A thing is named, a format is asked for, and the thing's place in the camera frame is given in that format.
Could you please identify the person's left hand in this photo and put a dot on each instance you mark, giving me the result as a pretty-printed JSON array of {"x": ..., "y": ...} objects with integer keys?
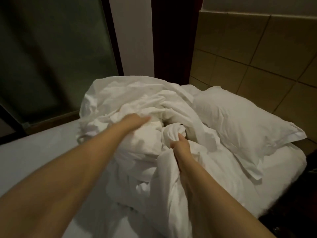
[{"x": 134, "y": 122}]

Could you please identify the person's right hand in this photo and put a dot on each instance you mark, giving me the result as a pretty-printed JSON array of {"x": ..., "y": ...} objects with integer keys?
[{"x": 181, "y": 152}]

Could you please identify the white duvet cover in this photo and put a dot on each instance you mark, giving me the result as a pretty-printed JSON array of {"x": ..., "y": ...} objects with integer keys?
[{"x": 148, "y": 195}]

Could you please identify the white pillow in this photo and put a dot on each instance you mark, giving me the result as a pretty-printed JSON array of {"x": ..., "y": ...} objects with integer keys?
[{"x": 237, "y": 121}]

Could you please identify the white bed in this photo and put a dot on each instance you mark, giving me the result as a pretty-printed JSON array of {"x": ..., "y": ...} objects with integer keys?
[{"x": 34, "y": 151}]

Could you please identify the person's left forearm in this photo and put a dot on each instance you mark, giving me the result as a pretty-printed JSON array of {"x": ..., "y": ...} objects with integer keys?
[{"x": 59, "y": 181}]

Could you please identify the person's right forearm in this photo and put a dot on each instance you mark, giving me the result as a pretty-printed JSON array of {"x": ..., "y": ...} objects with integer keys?
[{"x": 218, "y": 205}]

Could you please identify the tan padded headboard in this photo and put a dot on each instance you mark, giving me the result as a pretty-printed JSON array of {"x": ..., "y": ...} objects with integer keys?
[{"x": 257, "y": 52}]

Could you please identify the dark wooden wall panel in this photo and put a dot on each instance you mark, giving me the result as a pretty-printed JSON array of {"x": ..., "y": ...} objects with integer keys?
[{"x": 176, "y": 37}]

